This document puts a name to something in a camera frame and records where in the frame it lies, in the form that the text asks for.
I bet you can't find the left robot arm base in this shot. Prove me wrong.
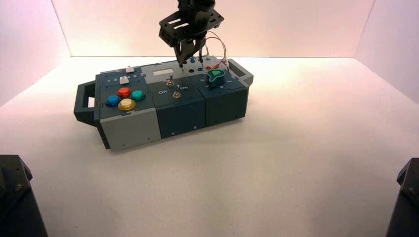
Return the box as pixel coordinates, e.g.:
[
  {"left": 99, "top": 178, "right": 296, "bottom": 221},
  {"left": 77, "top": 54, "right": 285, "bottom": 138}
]
[{"left": 0, "top": 155, "right": 49, "bottom": 237}]

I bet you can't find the green arcade button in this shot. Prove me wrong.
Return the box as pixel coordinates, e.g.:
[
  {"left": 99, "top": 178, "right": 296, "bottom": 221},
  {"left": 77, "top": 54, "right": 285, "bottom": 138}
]
[{"left": 130, "top": 90, "right": 147, "bottom": 102}]

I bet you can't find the blue grey task box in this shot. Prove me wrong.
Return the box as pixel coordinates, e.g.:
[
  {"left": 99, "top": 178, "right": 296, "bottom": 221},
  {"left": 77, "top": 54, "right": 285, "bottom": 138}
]
[{"left": 73, "top": 55, "right": 254, "bottom": 152}]

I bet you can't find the yellow arcade button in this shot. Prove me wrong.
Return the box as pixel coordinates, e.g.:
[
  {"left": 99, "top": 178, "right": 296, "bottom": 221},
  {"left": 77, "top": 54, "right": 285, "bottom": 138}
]
[{"left": 117, "top": 98, "right": 137, "bottom": 112}]

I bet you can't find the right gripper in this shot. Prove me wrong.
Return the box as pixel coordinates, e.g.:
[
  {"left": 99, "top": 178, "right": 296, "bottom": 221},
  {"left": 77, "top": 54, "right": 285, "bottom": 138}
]
[{"left": 159, "top": 8, "right": 225, "bottom": 64}]

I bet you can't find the green black rotary knob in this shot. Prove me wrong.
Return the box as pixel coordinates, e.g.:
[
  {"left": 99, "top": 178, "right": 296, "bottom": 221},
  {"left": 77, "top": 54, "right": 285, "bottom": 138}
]
[{"left": 205, "top": 69, "right": 226, "bottom": 88}]

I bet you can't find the blue arcade button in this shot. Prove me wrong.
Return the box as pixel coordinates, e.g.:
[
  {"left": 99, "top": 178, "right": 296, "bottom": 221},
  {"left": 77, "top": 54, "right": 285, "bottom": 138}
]
[{"left": 105, "top": 95, "right": 122, "bottom": 108}]

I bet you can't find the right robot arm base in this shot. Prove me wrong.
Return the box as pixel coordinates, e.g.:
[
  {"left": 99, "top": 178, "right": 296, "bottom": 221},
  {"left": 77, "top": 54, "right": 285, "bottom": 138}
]
[{"left": 385, "top": 158, "right": 419, "bottom": 237}]

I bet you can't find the white jumper wire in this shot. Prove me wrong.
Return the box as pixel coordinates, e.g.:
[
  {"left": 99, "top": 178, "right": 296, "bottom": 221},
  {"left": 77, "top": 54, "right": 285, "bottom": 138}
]
[{"left": 205, "top": 30, "right": 230, "bottom": 66}]

